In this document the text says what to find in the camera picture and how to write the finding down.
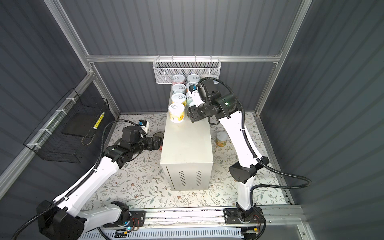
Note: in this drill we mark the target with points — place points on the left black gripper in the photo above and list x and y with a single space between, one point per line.
151 146

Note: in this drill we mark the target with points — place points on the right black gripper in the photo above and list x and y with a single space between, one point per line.
194 116

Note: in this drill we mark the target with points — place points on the white lidded can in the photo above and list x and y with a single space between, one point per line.
189 99

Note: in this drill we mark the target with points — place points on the yellow labelled can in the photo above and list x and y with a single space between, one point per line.
176 112

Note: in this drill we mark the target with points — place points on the small can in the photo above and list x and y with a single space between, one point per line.
179 98

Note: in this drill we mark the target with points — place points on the orange labelled can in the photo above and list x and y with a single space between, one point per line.
191 86

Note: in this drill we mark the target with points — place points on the light blue labelled can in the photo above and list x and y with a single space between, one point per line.
179 88

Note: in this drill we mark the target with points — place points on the pink labelled can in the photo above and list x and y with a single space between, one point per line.
178 79

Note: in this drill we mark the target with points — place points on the green labelled can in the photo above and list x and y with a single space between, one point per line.
192 115

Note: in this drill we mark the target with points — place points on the teal labelled can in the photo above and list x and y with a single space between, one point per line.
193 78

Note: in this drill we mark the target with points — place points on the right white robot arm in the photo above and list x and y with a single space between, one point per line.
250 160

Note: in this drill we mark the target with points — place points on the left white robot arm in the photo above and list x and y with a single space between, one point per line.
63 218

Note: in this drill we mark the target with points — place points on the white metal cabinet counter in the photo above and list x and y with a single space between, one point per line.
187 155

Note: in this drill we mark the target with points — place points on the dark bare-lid tin can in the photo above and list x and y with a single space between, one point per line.
161 137

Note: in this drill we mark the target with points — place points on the yellow can far right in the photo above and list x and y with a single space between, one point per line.
221 139

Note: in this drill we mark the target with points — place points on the yellow marker in basket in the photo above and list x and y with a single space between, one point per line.
99 120

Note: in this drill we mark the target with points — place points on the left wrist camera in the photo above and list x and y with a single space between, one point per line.
144 125

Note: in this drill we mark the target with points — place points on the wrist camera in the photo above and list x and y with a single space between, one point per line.
144 125
197 98

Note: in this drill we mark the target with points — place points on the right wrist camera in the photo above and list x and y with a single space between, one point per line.
197 98

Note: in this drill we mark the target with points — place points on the white wire mesh basket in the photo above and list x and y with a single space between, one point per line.
164 71

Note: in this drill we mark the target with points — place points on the black wire wall basket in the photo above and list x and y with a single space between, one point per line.
68 135

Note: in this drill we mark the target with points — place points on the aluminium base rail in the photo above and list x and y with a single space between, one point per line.
186 216

